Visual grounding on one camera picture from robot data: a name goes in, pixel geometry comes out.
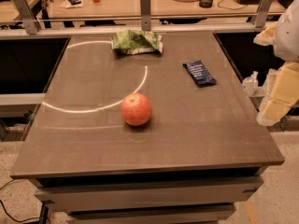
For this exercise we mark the left metal rail bracket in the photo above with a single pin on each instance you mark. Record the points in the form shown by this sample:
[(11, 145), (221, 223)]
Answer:
[(29, 21)]

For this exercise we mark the cabinet drawer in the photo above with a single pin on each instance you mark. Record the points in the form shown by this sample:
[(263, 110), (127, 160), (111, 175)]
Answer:
[(184, 214), (150, 194)]

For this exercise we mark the metal rail bracket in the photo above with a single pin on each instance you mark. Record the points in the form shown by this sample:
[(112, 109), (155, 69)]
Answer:
[(29, 21), (145, 15), (259, 19)]

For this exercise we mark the black mesh pen holder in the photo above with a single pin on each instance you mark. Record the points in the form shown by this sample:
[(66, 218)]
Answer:
[(206, 3)]

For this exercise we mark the right metal rail bracket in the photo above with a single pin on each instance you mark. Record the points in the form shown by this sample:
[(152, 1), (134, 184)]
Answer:
[(259, 19)]

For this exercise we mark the red apple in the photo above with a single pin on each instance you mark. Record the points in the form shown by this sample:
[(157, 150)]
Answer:
[(136, 109)]

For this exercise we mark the clear plastic bottle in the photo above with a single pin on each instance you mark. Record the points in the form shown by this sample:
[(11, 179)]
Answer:
[(250, 84)]

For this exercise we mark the blue rxbar wrapper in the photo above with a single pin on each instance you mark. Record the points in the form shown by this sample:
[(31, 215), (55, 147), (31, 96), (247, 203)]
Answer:
[(199, 73)]

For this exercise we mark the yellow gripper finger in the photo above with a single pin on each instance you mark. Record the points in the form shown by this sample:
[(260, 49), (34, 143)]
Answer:
[(266, 37), (283, 96)]

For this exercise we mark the lower cabinet drawer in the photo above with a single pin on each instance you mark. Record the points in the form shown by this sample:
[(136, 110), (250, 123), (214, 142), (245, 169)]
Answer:
[(184, 214)]

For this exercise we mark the upper cabinet drawer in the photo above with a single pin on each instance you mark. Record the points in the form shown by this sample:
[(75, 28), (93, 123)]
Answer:
[(150, 194)]

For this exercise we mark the green chip bag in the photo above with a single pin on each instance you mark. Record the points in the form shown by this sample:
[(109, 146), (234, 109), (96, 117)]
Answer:
[(132, 42)]

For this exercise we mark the middle metal rail bracket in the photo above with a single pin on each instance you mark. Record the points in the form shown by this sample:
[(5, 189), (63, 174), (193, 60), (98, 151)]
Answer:
[(145, 15)]

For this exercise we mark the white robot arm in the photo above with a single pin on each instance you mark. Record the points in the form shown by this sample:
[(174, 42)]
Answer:
[(283, 35)]

